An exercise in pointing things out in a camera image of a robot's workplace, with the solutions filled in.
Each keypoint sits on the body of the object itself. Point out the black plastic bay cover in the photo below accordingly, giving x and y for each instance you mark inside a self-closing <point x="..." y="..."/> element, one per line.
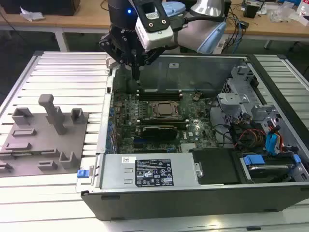
<point x="217" y="166"/>

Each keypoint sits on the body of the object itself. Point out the black graphics card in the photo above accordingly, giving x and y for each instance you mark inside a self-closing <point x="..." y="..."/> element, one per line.
<point x="159" y="133"/>

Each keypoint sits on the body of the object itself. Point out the clear plastic bags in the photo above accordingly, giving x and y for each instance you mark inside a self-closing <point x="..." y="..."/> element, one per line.
<point x="285" y="13"/>

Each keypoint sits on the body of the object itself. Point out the silver CPU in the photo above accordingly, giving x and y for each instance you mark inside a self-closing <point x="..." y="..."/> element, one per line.
<point x="166" y="109"/>

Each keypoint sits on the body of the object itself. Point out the large black box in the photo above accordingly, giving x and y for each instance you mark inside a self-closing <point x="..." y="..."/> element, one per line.
<point x="48" y="7"/>

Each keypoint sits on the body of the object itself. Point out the green motherboard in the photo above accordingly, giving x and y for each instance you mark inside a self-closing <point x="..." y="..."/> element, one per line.
<point x="190" y="114"/>

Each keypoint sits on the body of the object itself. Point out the grey case latch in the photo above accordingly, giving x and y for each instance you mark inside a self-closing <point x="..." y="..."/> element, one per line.
<point x="109" y="63"/>

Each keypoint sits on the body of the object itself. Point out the black PC case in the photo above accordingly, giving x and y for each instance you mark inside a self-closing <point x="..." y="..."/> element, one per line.
<point x="193" y="205"/>

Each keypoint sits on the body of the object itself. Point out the silver chipset heatsink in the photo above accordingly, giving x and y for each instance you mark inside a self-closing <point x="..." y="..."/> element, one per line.
<point x="188" y="148"/>

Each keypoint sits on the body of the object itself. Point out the grey parts rack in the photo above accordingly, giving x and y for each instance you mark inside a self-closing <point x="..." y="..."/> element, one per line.
<point x="36" y="143"/>

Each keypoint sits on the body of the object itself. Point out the crumpled white paper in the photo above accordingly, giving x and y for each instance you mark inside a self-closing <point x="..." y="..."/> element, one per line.
<point x="30" y="15"/>

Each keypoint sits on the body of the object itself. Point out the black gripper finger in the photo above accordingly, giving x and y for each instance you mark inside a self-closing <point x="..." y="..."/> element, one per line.
<point x="105" y="44"/>
<point x="150" y="56"/>

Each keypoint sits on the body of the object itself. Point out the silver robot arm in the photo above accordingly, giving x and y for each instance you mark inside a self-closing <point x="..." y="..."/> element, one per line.
<point x="190" y="33"/>

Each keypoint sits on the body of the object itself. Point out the white power strip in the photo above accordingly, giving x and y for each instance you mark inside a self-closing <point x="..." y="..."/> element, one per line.
<point x="219" y="46"/>

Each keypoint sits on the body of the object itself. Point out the wooden desk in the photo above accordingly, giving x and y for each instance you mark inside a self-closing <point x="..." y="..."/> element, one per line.
<point x="72" y="21"/>

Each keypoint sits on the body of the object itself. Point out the blue plastic latch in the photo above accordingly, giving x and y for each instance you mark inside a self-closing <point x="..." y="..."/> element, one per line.
<point x="82" y="174"/>

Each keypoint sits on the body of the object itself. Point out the silver power supply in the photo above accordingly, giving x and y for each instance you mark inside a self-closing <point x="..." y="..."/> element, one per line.
<point x="116" y="174"/>

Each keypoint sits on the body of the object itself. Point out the grey metal drive cage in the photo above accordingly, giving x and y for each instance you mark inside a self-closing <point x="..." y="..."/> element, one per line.
<point x="231" y="100"/>

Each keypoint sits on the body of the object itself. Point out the black RAM slot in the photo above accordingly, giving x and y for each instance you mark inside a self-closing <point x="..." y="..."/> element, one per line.
<point x="159" y="97"/>
<point x="164" y="124"/>
<point x="161" y="120"/>

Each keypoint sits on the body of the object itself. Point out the hard disk in blue carrier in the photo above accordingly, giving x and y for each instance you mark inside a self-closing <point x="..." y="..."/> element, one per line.
<point x="254" y="160"/>

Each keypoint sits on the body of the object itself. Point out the small black device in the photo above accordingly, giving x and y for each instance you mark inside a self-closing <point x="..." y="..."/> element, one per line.
<point x="251" y="10"/>

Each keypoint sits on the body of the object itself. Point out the white red carton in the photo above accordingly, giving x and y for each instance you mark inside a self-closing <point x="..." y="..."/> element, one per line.
<point x="304" y="14"/>

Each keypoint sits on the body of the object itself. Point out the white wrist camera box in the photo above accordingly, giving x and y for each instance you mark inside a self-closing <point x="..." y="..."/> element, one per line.
<point x="154" y="31"/>

